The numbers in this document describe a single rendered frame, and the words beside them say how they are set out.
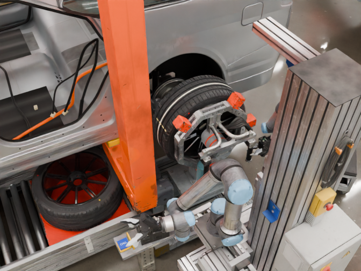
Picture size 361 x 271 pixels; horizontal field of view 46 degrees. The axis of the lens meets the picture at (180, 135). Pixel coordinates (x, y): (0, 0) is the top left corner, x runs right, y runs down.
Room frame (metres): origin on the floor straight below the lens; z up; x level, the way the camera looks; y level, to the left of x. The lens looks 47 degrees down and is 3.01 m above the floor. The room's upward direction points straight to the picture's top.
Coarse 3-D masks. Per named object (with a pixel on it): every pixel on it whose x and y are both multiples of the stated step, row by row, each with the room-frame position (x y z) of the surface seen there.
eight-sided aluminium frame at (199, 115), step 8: (216, 104) 2.03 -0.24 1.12; (224, 104) 2.03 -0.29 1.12; (200, 112) 1.96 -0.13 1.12; (208, 112) 1.96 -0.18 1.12; (216, 112) 1.97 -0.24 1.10; (232, 112) 2.03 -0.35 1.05; (240, 112) 2.06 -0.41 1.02; (192, 120) 1.94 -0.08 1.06; (200, 120) 1.91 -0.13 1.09; (192, 128) 1.90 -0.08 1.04; (240, 128) 2.08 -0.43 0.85; (176, 136) 1.89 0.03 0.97; (184, 136) 1.86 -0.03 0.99; (176, 144) 1.88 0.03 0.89; (176, 152) 1.88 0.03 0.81; (184, 160) 1.87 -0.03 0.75; (192, 160) 1.94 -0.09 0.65; (216, 160) 1.99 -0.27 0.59
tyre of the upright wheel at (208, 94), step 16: (192, 80) 2.21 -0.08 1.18; (208, 80) 2.22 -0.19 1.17; (176, 96) 2.10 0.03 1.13; (192, 96) 2.06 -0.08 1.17; (208, 96) 2.05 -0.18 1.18; (224, 96) 2.10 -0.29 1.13; (160, 112) 2.06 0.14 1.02; (176, 112) 1.98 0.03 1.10; (192, 112) 1.99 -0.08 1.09; (160, 128) 1.99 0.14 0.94; (160, 144) 1.97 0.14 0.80; (176, 160) 1.93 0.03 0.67
